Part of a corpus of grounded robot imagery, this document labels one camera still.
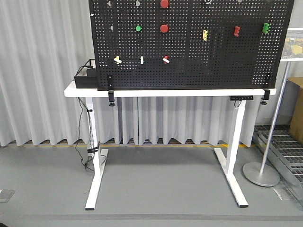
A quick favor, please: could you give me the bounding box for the red rotary selector switch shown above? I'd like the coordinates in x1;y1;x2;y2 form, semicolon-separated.
162;55;170;64

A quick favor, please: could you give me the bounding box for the white standing desk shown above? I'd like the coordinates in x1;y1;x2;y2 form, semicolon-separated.
64;81;276;210

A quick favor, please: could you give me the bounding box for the black perforated pegboard panel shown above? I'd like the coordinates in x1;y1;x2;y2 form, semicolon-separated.
89;0;294;90

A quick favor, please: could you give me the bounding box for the black box on desk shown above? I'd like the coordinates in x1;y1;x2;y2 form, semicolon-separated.
74;69;98;88

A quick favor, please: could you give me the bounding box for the black desk control panel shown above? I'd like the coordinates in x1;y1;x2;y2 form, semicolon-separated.
229;96;253;101

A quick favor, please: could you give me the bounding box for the lower red mushroom button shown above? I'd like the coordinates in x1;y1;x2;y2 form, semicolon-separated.
160;24;169;33

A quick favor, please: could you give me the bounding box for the red mushroom button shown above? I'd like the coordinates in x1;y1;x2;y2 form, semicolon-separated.
160;24;169;33
160;0;169;9

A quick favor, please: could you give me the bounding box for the top red mushroom button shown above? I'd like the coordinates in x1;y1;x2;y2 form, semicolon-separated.
160;0;169;9

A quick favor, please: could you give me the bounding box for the right black table clamp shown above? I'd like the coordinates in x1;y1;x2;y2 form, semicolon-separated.
260;74;271;105

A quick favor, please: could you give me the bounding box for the grey stand with round base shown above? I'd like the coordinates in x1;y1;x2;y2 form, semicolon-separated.
242;61;291;188

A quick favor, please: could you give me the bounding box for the grey curtain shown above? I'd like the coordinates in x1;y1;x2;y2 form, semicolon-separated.
0;0;303;148

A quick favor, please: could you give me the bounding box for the metal floor grating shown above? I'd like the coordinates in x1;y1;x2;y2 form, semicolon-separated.
248;125;303;210

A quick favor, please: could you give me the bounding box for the brown cardboard box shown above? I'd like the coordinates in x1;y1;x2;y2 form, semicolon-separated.
288;77;303;143

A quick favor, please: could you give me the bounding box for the yellow rotary selector switch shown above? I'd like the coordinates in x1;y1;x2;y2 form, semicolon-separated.
114;56;122;64

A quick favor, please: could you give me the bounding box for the black hanging power cable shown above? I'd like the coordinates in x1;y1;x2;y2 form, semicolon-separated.
75;97;107;173

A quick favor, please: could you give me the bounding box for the yellow toggle switch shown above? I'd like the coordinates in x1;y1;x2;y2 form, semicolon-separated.
202;30;208;41

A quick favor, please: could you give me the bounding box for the red toggle switch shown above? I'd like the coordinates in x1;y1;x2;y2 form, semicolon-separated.
234;26;241;37

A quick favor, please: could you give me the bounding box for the green toggle switch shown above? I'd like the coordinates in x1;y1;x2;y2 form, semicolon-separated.
262;23;270;34

